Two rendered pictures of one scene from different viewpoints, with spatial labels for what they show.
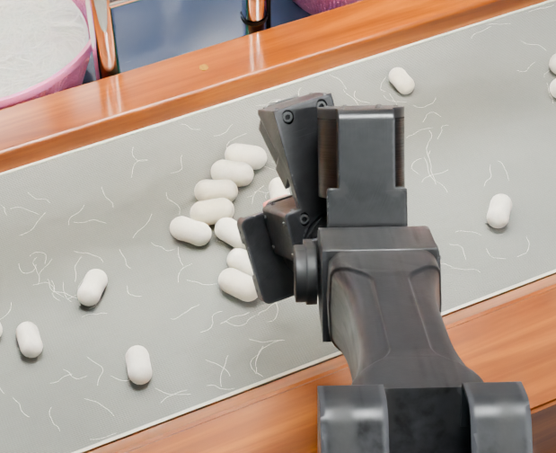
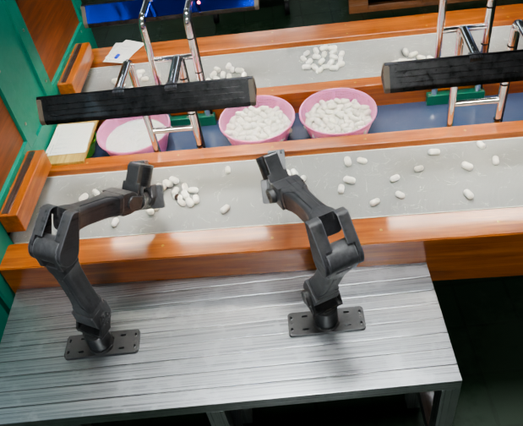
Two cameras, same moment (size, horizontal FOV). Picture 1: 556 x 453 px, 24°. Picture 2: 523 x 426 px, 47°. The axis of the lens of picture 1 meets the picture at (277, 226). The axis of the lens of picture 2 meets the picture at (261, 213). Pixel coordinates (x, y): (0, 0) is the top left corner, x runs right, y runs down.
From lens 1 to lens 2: 109 cm
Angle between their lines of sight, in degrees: 22
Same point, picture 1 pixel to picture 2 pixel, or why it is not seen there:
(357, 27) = (224, 152)
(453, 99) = (239, 177)
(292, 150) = not seen: hidden behind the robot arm
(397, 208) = (136, 188)
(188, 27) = not seen: hidden behind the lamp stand
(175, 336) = (128, 218)
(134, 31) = (185, 143)
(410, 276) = (107, 197)
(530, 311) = (208, 233)
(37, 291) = not seen: hidden behind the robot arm
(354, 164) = (129, 175)
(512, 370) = (192, 246)
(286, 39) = (204, 151)
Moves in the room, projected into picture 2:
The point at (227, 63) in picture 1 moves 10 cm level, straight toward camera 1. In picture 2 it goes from (184, 155) to (171, 174)
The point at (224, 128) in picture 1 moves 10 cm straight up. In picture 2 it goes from (176, 172) to (169, 149)
